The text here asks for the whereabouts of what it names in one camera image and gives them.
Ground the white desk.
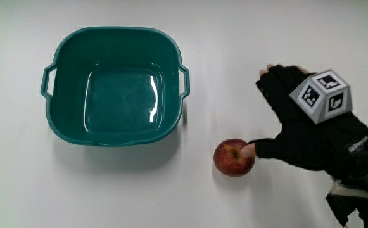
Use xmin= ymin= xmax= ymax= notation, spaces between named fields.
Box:
xmin=0 ymin=0 xmax=368 ymax=228

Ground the person's right hand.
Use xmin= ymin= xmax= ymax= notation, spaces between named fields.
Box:
xmin=239 ymin=64 xmax=368 ymax=181

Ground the green plastic basin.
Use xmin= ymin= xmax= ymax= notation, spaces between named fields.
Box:
xmin=40 ymin=26 xmax=191 ymax=147

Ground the red apple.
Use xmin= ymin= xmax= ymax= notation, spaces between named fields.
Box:
xmin=213 ymin=138 xmax=256 ymax=177

